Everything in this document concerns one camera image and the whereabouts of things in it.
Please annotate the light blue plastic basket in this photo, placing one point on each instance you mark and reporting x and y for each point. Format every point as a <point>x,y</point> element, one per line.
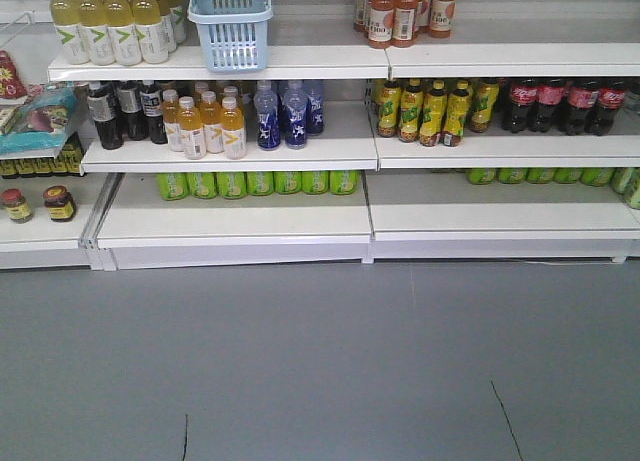
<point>233,34</point>

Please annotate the green drink bottle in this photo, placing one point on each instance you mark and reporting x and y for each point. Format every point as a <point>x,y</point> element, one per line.
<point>202,185</point>
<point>315,182</point>
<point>260,183</point>
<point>287,182</point>
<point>172,186</point>
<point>231,185</point>
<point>343,182</point>

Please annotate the orange juice bottle white label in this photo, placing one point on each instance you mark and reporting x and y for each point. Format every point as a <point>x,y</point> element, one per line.
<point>191,129</point>
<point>210,111</point>
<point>233,129</point>

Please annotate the blue sports drink bottle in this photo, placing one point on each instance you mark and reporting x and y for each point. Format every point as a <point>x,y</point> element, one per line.
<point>266,106</point>
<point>315,112</point>
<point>295,105</point>

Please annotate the yellow lemon tea bottle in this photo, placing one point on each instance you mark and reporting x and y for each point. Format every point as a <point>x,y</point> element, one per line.
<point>410,110</point>
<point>434,107</point>
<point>456,112</point>
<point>485,95</point>
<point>389,105</point>

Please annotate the white metal shelving unit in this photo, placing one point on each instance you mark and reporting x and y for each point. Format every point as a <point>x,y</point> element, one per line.
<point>409,203</point>

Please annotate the dark drink bottle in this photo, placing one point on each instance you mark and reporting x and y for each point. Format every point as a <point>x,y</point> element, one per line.
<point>102,106</point>
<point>150,95</point>
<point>130,104</point>

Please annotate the orange C100 drink bottle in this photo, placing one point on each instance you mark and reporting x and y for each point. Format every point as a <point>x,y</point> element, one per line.
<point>441,18</point>
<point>404,21</point>
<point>380,23</point>

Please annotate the cola bottle red label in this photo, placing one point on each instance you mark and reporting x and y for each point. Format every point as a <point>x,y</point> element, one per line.
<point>550,92</point>
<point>610,98</point>
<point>581,98</point>
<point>522,96</point>

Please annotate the brown sauce jar red lid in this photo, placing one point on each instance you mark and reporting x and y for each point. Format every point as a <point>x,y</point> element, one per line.
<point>59,203</point>

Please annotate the pale yellow juice bottle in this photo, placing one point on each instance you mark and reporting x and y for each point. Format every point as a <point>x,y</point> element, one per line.
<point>66,21</point>
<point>122,32</point>
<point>94,30</point>
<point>150,31</point>

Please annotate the teal snack package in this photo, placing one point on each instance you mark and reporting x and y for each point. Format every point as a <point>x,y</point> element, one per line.
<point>46,122</point>

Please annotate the red snack bag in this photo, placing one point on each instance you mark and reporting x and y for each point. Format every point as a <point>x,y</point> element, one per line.
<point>12,86</point>

